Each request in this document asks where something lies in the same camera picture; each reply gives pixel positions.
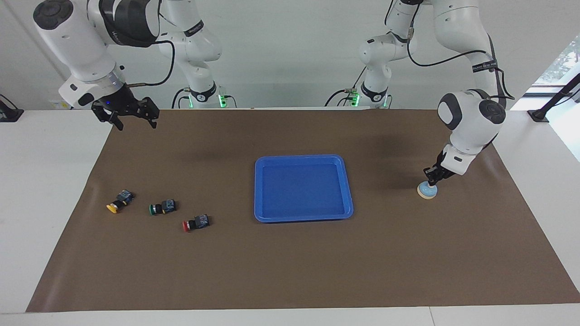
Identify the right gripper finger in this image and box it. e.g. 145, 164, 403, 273
138, 97, 160, 130
92, 103, 124, 132

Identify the light blue desk bell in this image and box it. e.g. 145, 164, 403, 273
417, 181, 438, 200

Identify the yellow push button switch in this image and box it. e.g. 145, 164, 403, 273
106, 190, 135, 214

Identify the green push button switch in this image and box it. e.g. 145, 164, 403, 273
149, 199, 177, 216

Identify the red push button switch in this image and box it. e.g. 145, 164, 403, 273
183, 215, 211, 233

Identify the blue plastic tray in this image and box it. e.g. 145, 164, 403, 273
254, 154, 354, 223

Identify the black angled stand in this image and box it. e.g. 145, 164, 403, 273
528, 72, 580, 123

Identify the window with green foliage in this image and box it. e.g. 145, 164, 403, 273
532, 36, 580, 89

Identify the brown paper table mat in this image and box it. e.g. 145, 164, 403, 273
26, 109, 580, 313

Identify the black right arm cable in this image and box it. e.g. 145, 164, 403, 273
126, 40, 176, 87

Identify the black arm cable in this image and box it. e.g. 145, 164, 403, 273
406, 27, 516, 100
126, 40, 176, 87

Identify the black table clamp mount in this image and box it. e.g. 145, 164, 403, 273
0, 94, 24, 123

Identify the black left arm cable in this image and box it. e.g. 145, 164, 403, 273
406, 27, 516, 100

